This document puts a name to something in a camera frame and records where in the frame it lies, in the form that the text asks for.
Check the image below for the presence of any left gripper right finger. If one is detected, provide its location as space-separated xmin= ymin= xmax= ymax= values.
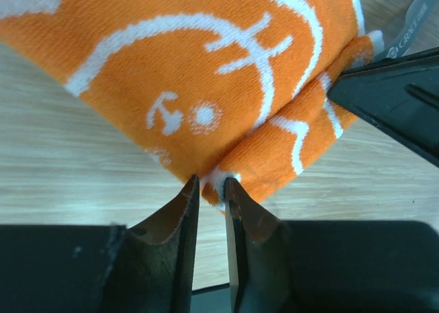
xmin=224 ymin=178 xmax=438 ymax=312

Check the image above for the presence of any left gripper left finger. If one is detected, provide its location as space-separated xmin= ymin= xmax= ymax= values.
xmin=1 ymin=176 xmax=200 ymax=312

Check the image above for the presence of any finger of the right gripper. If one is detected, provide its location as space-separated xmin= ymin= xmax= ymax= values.
xmin=327 ymin=48 xmax=439 ymax=165

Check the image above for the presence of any white orange flower towel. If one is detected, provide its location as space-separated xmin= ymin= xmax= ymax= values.
xmin=0 ymin=0 xmax=439 ymax=211

